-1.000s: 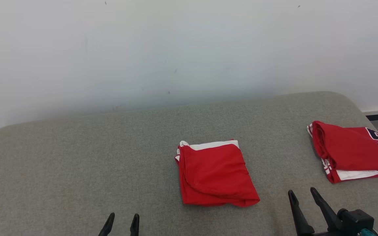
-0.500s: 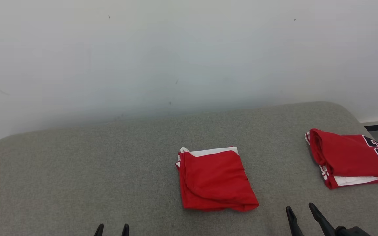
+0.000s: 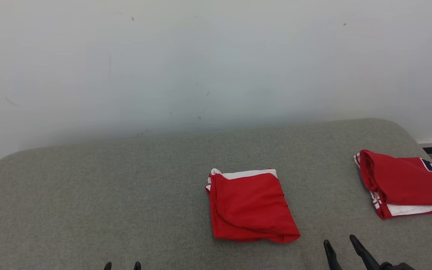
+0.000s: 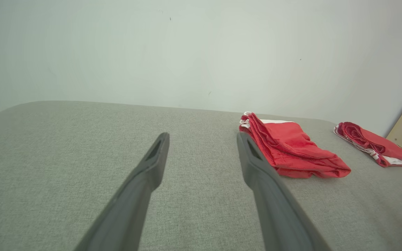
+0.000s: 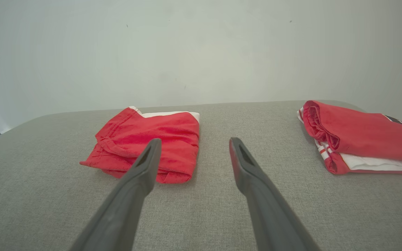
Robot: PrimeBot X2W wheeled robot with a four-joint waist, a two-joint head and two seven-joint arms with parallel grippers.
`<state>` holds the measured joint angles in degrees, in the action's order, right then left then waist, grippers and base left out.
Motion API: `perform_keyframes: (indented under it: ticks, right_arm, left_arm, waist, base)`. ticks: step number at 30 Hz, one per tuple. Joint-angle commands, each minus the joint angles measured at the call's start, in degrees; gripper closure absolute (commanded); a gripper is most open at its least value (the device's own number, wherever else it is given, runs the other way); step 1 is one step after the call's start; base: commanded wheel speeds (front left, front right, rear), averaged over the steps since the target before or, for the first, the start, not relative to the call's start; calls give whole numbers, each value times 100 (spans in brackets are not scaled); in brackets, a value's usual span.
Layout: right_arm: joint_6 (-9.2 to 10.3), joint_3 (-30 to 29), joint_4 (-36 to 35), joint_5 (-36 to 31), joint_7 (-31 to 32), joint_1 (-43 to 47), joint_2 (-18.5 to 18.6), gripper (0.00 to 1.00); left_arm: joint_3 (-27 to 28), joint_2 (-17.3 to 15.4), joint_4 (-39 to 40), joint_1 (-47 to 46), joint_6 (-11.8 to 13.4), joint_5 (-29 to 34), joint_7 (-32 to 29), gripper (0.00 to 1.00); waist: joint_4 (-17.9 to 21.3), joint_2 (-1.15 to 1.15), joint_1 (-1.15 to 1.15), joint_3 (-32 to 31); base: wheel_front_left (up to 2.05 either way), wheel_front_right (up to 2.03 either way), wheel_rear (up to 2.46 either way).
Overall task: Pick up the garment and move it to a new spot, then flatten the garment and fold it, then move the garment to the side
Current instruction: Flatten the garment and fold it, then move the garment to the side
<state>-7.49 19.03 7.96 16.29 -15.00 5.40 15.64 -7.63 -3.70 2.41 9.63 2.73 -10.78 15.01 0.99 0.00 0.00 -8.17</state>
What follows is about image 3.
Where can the red shorts with white trim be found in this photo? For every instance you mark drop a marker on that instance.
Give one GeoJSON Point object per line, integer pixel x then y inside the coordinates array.
{"type": "Point", "coordinates": [249, 206]}

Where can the grey fabric sofa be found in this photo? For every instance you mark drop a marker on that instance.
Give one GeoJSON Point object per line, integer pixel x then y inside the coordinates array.
{"type": "Point", "coordinates": [126, 206]}

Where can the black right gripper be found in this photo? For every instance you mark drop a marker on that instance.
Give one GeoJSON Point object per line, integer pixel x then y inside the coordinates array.
{"type": "Point", "coordinates": [398, 266]}

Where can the red jersey shirt with number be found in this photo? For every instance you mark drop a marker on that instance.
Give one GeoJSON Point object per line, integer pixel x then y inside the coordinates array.
{"type": "Point", "coordinates": [399, 183]}

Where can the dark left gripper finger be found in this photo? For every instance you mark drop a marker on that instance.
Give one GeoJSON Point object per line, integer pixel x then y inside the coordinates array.
{"type": "Point", "coordinates": [137, 266]}
{"type": "Point", "coordinates": [107, 266]}

